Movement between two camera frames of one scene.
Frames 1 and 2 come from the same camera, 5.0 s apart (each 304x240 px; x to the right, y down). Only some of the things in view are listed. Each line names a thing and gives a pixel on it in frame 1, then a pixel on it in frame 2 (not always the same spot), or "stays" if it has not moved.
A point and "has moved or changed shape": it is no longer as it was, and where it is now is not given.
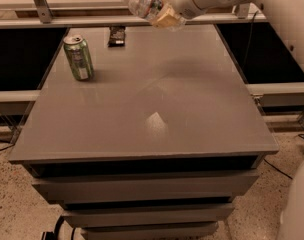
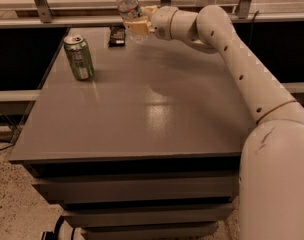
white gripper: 186,0 to 162,22
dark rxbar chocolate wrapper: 117,36 stays
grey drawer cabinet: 159,144 stays
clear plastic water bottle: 142,4 has moved or changed shape
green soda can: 79,57 stays
